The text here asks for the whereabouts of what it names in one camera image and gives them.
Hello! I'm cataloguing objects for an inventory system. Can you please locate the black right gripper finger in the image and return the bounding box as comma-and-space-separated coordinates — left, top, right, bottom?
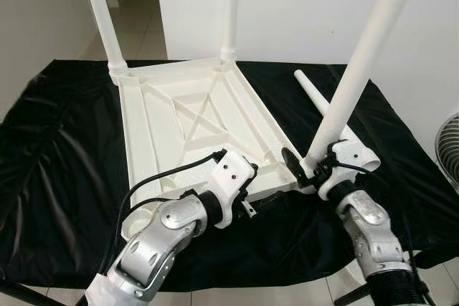
280, 146, 307, 185

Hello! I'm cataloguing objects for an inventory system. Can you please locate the white plastic children table top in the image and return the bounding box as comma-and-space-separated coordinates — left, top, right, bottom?
115, 57, 318, 244

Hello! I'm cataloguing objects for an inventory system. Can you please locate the black metal table leg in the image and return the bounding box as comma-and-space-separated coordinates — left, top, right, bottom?
333, 285, 375, 306
0, 281, 67, 306

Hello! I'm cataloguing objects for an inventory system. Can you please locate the white standing fan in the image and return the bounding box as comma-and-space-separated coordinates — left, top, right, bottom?
433, 112, 459, 193

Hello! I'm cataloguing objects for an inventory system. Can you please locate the black table cloth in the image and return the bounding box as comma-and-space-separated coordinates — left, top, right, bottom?
0, 59, 459, 292

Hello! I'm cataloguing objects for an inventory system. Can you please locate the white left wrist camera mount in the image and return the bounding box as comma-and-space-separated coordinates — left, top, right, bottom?
207, 149, 258, 230

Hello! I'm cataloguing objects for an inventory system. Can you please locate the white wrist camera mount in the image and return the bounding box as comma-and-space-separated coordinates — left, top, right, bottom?
317, 139, 371, 201
207, 149, 258, 230

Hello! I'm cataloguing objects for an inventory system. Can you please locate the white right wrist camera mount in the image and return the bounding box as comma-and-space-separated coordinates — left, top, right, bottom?
317, 139, 371, 201

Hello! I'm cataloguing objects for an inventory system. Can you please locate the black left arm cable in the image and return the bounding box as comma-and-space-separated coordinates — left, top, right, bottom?
118, 196, 189, 249

